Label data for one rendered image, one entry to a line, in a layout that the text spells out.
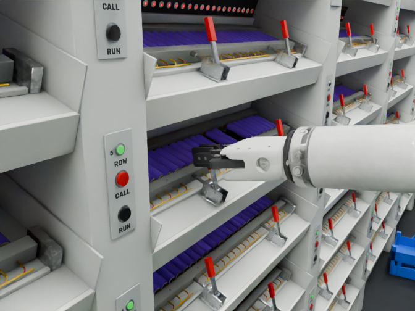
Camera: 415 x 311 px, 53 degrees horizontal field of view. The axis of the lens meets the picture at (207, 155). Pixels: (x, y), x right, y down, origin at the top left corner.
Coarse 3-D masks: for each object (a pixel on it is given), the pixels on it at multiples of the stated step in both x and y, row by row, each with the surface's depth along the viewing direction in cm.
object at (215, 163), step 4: (212, 160) 61; (216, 160) 61; (220, 160) 60; (224, 160) 60; (228, 160) 60; (232, 160) 60; (236, 160) 60; (240, 160) 59; (212, 164) 61; (216, 164) 60; (220, 164) 60; (224, 164) 60; (228, 164) 60; (232, 164) 60; (236, 164) 60; (240, 164) 60; (244, 164) 59; (212, 168) 61; (216, 168) 61; (220, 168) 60
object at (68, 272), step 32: (0, 192) 53; (0, 224) 51; (32, 224) 50; (64, 224) 47; (0, 256) 44; (32, 256) 47; (64, 256) 48; (96, 256) 45; (0, 288) 43; (32, 288) 44; (64, 288) 46
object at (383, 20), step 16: (352, 0) 155; (400, 0) 154; (352, 16) 156; (368, 16) 153; (384, 16) 150; (384, 32) 151; (384, 64) 154; (336, 80) 165; (368, 80) 158; (384, 80) 155; (368, 208) 170; (368, 224) 172; (368, 256) 184; (352, 272) 181; (352, 304) 185
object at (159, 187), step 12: (276, 132) 97; (192, 168) 71; (204, 168) 73; (228, 168) 78; (156, 180) 65; (168, 180) 66; (180, 180) 68; (192, 180) 72; (156, 192) 63; (168, 192) 66
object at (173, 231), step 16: (224, 112) 96; (272, 112) 106; (288, 112) 104; (160, 128) 77; (176, 128) 82; (208, 176) 75; (176, 192) 68; (240, 192) 74; (256, 192) 79; (176, 208) 64; (192, 208) 66; (208, 208) 67; (224, 208) 68; (240, 208) 76; (160, 224) 52; (176, 224) 61; (192, 224) 62; (208, 224) 66; (160, 240) 57; (176, 240) 58; (192, 240) 64; (160, 256) 57
